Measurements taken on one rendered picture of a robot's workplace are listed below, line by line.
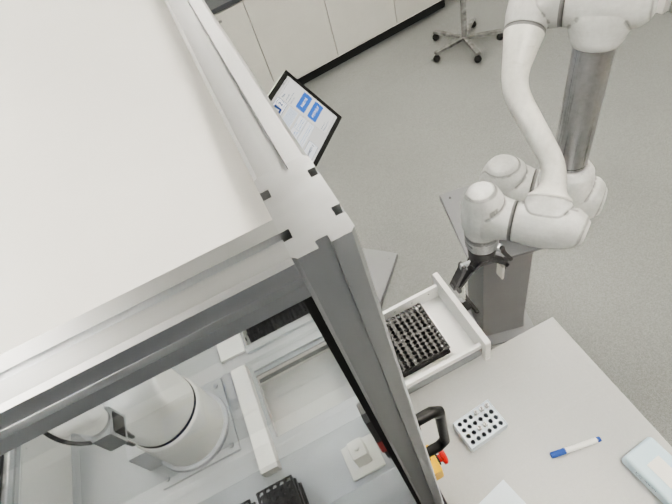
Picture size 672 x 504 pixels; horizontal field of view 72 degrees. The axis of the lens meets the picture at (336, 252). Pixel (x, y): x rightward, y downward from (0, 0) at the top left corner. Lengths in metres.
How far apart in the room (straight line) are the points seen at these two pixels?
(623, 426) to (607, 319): 1.09
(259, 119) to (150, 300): 0.16
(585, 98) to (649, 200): 1.68
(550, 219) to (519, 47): 0.43
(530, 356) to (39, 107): 1.38
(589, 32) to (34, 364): 1.29
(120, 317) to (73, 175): 0.21
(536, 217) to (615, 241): 1.69
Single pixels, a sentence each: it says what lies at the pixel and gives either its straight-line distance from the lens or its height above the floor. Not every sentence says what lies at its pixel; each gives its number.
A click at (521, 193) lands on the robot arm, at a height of 0.99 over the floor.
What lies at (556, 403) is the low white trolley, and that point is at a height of 0.76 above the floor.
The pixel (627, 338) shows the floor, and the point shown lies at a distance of 2.54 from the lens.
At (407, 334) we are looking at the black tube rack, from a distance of 1.45.
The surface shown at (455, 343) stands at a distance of 1.50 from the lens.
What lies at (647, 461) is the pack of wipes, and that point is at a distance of 1.49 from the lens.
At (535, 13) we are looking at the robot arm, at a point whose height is 1.56.
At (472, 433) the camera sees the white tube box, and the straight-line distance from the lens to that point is 1.48.
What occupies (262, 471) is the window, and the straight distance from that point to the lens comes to 0.54.
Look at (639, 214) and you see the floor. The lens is 3.00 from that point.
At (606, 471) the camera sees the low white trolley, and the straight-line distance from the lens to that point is 1.50.
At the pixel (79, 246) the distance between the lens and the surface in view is 0.40.
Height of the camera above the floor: 2.19
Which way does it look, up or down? 50 degrees down
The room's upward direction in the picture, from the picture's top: 22 degrees counter-clockwise
